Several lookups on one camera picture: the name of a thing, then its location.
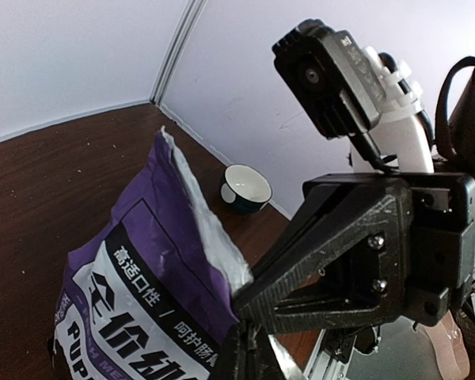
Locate right aluminium frame post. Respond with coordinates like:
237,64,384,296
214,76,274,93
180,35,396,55
150,0,207,105

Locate front aluminium rail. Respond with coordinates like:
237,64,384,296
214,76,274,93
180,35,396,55
300,328,381,380

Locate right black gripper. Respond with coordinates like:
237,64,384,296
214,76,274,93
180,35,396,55
233,173,475,334

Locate purple pet food bag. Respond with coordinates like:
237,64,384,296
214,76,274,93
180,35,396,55
50,131,253,379

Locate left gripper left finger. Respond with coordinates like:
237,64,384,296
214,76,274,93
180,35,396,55
209,322,247,380

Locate white and blue bowl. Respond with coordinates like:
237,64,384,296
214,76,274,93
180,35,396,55
219,164,273,215

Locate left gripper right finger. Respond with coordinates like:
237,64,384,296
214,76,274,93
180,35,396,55
245,322,285,380

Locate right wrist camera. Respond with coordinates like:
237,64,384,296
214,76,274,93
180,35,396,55
272,19,434,173

